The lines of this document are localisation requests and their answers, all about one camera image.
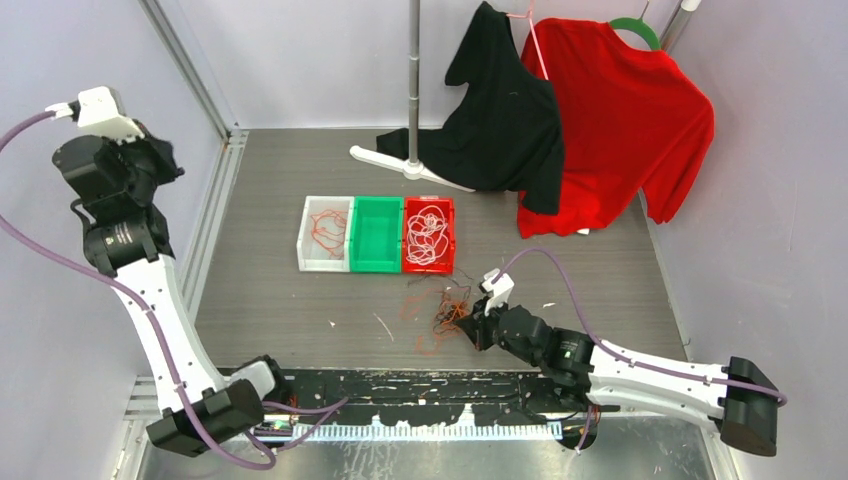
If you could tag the pink hanger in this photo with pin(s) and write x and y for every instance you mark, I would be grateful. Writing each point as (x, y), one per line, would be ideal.
(528, 16)

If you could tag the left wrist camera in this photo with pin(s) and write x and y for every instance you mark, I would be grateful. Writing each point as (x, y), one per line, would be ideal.
(99, 111)

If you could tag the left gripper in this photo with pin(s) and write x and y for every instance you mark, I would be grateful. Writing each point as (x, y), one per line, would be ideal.
(165, 153)

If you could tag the red t-shirt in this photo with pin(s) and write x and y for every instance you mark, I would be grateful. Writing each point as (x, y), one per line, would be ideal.
(633, 123)

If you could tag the aluminium frame rail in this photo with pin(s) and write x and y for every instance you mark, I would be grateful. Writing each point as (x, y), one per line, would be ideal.
(164, 28)

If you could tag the green plastic bin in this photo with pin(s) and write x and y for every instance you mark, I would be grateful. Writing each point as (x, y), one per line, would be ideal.
(375, 235)

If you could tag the garment rack pole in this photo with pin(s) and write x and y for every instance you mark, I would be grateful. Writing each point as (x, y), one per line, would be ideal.
(413, 87)

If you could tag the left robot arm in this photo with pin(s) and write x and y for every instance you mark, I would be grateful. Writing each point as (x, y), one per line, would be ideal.
(126, 244)

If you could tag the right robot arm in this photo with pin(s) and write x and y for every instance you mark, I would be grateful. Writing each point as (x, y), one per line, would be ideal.
(736, 400)

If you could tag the white plastic bin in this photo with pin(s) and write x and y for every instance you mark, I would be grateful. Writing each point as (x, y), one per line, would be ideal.
(324, 234)

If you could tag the white rack base foot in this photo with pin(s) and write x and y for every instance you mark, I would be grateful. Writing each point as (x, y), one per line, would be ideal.
(397, 164)

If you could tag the black t-shirt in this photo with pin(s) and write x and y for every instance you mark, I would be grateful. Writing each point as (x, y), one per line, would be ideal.
(506, 134)

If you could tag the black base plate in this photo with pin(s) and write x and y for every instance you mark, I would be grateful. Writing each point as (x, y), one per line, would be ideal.
(425, 398)

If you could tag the green hanger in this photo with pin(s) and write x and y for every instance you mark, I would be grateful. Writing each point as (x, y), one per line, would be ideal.
(639, 27)

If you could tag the red plastic bin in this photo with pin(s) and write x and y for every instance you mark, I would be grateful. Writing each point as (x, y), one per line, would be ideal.
(428, 235)

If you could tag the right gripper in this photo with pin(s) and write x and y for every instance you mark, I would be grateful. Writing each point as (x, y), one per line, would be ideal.
(476, 326)

